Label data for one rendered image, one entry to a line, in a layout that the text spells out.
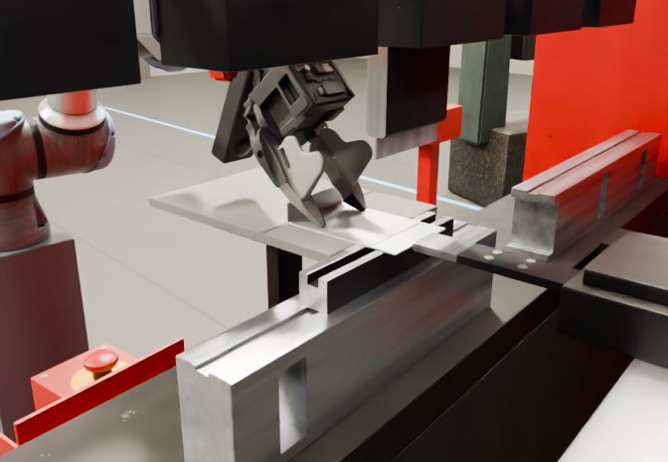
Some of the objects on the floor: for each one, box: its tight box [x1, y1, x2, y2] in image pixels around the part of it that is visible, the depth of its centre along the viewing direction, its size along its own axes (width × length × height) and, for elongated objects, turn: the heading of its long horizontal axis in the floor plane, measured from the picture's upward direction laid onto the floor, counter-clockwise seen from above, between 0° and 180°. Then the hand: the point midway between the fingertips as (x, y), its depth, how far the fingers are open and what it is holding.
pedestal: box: [417, 103, 462, 218], centre depth 261 cm, size 20×25×83 cm
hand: (333, 212), depth 66 cm, fingers open, 5 cm apart
